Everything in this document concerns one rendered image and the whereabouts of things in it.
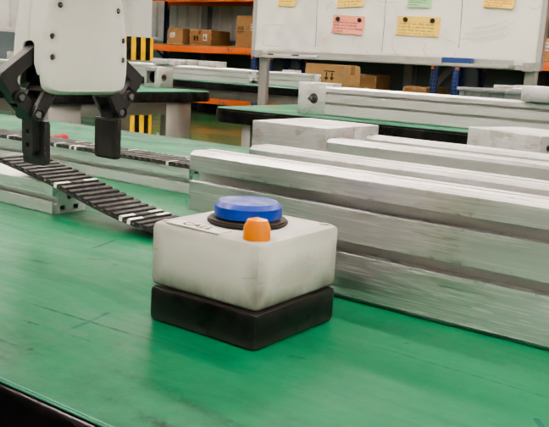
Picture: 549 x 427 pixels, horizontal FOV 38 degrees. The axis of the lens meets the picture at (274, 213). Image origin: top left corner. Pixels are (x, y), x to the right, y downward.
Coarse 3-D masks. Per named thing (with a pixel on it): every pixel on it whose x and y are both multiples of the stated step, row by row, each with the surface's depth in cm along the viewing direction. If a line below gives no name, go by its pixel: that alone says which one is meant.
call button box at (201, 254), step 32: (160, 224) 46; (192, 224) 46; (224, 224) 45; (288, 224) 47; (320, 224) 48; (160, 256) 46; (192, 256) 45; (224, 256) 43; (256, 256) 42; (288, 256) 44; (320, 256) 47; (160, 288) 47; (192, 288) 45; (224, 288) 44; (256, 288) 42; (288, 288) 44; (320, 288) 48; (192, 320) 45; (224, 320) 44; (256, 320) 43; (288, 320) 45; (320, 320) 48
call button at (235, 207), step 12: (216, 204) 46; (228, 204) 46; (240, 204) 45; (252, 204) 46; (264, 204) 46; (276, 204) 46; (228, 216) 45; (240, 216) 45; (252, 216) 45; (264, 216) 45; (276, 216) 46
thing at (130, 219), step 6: (150, 210) 72; (156, 210) 72; (162, 210) 73; (120, 216) 69; (126, 216) 69; (132, 216) 70; (138, 216) 70; (144, 216) 70; (150, 216) 70; (156, 216) 71; (162, 216) 71; (126, 222) 69; (132, 222) 68
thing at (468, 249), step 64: (192, 192) 60; (256, 192) 57; (320, 192) 55; (384, 192) 50; (448, 192) 48; (512, 192) 48; (384, 256) 52; (448, 256) 48; (512, 256) 46; (448, 320) 49; (512, 320) 46
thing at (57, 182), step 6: (48, 180) 74; (54, 180) 74; (60, 180) 75; (66, 180) 76; (72, 180) 75; (78, 180) 76; (84, 180) 76; (90, 180) 77; (96, 180) 77; (54, 186) 74
